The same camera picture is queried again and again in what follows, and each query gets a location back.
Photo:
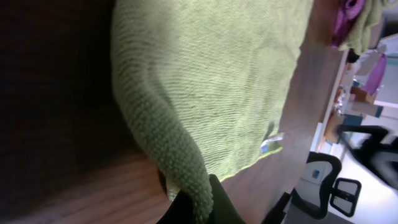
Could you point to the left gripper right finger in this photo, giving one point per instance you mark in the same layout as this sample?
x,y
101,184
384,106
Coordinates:
x,y
223,210

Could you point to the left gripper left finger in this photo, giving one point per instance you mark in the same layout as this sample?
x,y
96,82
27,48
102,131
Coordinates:
x,y
180,211

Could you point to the light green cloth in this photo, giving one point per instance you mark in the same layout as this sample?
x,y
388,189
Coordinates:
x,y
202,84

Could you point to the purple cloth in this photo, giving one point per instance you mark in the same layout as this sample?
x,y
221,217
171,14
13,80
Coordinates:
x,y
348,13

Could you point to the crumpled olive green cloth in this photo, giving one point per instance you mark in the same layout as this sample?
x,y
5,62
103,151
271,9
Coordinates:
x,y
359,35

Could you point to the background shelf clutter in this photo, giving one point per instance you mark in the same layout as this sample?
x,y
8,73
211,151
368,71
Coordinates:
x,y
366,91

